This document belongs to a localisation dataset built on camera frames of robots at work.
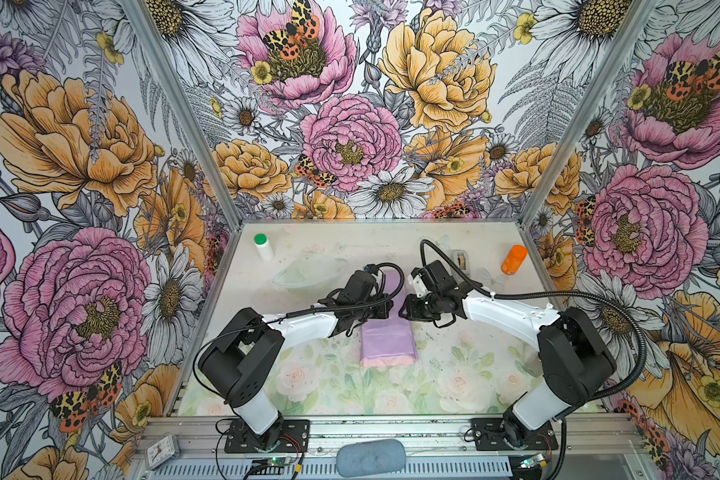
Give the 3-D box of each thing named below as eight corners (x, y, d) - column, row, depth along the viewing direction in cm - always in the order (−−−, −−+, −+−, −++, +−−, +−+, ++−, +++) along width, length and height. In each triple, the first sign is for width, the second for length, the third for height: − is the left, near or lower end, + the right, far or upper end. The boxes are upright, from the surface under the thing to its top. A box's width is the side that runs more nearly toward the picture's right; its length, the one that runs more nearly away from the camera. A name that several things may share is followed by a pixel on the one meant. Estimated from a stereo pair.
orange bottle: (502, 274, 108) (512, 257, 101) (498, 262, 112) (507, 244, 104) (519, 274, 108) (530, 257, 101) (514, 262, 112) (524, 244, 104)
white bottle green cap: (259, 261, 111) (251, 243, 104) (262, 251, 114) (255, 233, 107) (272, 261, 111) (266, 243, 104) (275, 251, 114) (269, 233, 107)
